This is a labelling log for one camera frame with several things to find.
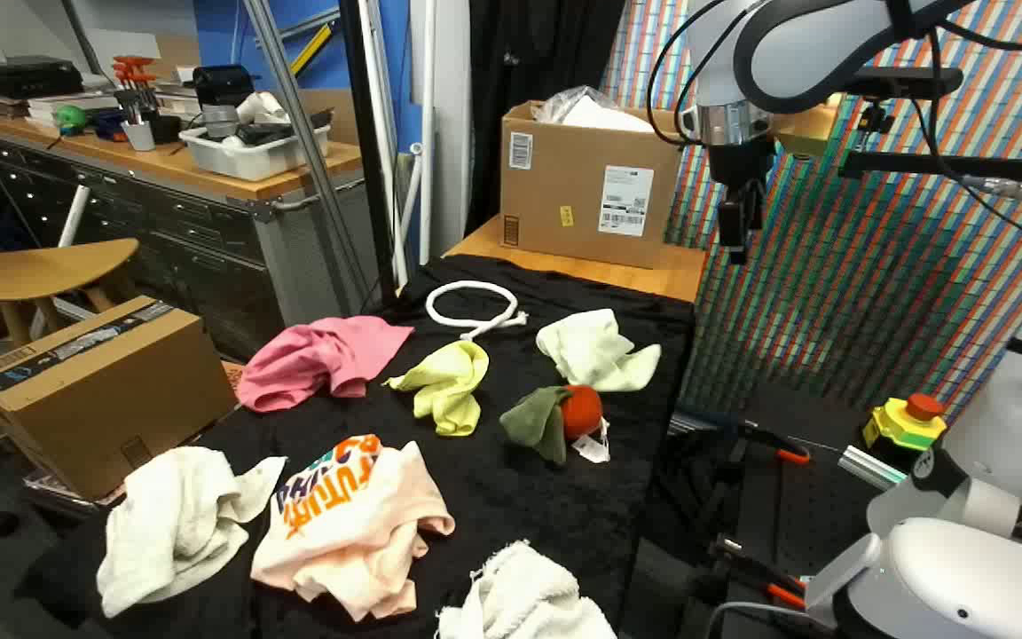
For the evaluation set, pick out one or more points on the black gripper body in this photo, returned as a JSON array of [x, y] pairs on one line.
[[744, 177]]

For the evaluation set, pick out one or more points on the pale green towel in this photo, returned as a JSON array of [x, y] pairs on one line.
[[585, 349]]

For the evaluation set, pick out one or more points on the orange plush radish green leaves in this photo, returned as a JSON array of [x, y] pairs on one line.
[[582, 410]]

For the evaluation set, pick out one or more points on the small yellow-green towel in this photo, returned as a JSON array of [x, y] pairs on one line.
[[450, 383]]

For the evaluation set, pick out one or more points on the pink t-shirt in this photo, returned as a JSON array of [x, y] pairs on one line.
[[320, 357]]

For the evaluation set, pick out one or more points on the large white towel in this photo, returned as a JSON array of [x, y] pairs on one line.
[[174, 520]]

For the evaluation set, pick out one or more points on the colourful striped backdrop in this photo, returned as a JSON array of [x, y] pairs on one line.
[[889, 284]]

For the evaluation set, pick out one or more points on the white packing paper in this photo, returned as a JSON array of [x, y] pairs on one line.
[[592, 109]]

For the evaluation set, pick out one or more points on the cardboard box with white label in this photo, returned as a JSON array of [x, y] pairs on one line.
[[570, 190]]

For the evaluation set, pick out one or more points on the yellow emergency stop red button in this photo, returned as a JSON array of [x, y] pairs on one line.
[[901, 428]]

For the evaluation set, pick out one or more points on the black curtain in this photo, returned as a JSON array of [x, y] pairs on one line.
[[532, 46]]

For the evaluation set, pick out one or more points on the silver metal cylinder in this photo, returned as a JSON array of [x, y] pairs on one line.
[[872, 466]]

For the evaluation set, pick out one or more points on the black table cloth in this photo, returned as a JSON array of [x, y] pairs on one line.
[[497, 497]]

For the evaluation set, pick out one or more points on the black vertical pole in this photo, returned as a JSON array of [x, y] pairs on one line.
[[369, 142]]

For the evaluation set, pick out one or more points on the small white towel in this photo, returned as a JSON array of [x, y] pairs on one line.
[[523, 597]]

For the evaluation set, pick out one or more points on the peach printed t-shirt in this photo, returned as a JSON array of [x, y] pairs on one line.
[[344, 520]]

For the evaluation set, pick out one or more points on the white plastic bin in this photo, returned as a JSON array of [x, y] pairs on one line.
[[245, 156]]

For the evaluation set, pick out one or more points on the black appliance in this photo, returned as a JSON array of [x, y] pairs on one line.
[[226, 85]]

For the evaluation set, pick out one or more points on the grey workbench wooden top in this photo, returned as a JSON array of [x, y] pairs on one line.
[[177, 249]]

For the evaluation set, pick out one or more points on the long cardboard box black tape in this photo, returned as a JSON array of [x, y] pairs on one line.
[[97, 390]]

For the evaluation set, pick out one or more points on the wooden stool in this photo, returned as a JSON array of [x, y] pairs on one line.
[[36, 269]]

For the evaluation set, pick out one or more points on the black case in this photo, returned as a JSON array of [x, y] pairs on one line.
[[26, 75]]

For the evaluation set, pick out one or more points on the black camera mount rod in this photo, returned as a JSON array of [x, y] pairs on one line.
[[948, 164]]

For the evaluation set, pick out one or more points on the silver metal rail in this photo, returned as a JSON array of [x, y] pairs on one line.
[[298, 127]]

